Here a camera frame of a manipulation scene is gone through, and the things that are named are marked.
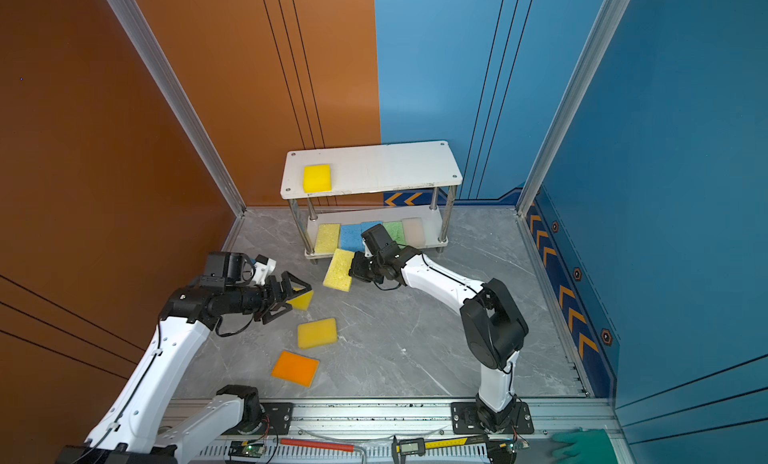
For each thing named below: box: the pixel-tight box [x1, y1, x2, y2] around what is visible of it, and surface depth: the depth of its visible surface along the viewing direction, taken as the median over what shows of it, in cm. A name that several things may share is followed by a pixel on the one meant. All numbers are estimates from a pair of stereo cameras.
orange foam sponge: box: [271, 350, 320, 388], surface depth 82 cm
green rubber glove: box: [551, 429, 619, 464], surface depth 70 cm
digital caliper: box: [391, 434, 490, 464], surface depth 71 cm
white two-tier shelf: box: [280, 140, 463, 261], surface depth 87 cm
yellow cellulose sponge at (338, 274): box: [323, 248, 355, 292], surface depth 87 cm
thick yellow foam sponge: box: [302, 164, 333, 193], surface depth 80 cm
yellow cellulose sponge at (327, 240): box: [315, 223, 340, 254], surface depth 104 cm
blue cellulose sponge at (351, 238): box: [339, 224, 364, 253], surface depth 104 cm
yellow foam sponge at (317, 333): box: [297, 318, 339, 350], surface depth 88 cm
